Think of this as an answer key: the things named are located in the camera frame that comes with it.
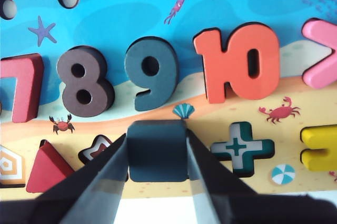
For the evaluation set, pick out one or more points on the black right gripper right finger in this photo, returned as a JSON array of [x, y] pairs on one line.
[[210, 182]]

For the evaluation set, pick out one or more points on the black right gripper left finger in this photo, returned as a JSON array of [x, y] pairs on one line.
[[100, 182]]

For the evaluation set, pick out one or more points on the dark blue square block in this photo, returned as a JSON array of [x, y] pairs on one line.
[[156, 153]]

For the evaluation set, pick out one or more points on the red triangle shape block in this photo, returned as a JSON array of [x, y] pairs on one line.
[[46, 168]]

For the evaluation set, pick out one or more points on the brown number eight piece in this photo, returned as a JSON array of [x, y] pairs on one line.
[[79, 87]]

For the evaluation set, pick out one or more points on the orange number ten piece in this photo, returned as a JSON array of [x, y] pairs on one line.
[[213, 71]]

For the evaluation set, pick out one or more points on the dark blue number nine piece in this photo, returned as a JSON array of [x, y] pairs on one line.
[[160, 76]]

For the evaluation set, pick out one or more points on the yellow equals sign piece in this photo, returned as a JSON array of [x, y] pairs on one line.
[[319, 136]]

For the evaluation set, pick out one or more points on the red number seven piece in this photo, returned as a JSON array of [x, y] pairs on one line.
[[25, 87]]

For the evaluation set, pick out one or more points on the wooden number shape puzzle board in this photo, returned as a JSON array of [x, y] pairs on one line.
[[110, 16]]

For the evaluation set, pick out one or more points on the pink greater-than sign piece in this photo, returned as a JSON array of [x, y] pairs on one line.
[[319, 37]]

